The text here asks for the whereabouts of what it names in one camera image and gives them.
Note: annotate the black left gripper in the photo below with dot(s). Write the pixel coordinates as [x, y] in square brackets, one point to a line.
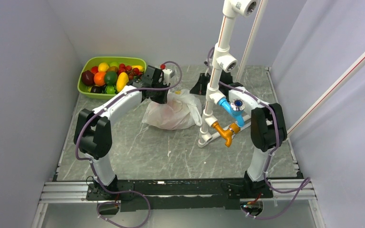
[163, 99]

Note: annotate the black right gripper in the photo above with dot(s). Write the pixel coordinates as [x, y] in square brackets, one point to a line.
[199, 88]

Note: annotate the white printed plastic bag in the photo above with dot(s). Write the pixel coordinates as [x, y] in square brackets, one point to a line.
[181, 111]

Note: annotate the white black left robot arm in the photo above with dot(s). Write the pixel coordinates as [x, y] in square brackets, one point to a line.
[93, 133]

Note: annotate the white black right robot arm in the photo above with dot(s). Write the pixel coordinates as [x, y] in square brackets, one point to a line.
[266, 122]

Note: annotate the red fake cherry tomatoes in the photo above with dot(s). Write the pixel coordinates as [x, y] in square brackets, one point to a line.
[134, 71]

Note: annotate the yellow fake mango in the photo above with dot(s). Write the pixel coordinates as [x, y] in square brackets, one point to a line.
[122, 81]

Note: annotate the green fake lime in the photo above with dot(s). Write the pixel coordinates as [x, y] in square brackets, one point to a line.
[111, 78]

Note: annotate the yellow fake lemon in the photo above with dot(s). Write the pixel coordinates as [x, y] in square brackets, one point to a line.
[103, 67]

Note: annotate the orange fake orange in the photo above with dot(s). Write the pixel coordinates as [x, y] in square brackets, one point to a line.
[99, 78]

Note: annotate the dark red fake apple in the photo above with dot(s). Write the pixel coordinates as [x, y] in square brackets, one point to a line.
[87, 78]

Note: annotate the blue plastic faucet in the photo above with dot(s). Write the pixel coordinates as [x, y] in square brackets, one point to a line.
[234, 108]

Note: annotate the orange brass faucet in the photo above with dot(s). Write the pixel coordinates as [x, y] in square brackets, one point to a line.
[227, 134]

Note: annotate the green plastic fruit basin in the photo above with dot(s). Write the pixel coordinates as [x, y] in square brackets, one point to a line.
[105, 92]

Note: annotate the white diagonal corner pipe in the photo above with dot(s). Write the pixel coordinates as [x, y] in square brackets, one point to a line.
[345, 77]

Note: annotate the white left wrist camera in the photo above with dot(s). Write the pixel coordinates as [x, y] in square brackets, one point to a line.
[167, 73]

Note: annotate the white PVC pipe frame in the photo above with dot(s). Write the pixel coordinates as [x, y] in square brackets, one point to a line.
[222, 60]

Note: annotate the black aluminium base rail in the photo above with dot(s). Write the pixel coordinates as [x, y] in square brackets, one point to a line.
[227, 193]

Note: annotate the aluminium table edge rail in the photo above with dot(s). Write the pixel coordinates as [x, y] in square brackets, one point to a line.
[280, 119]

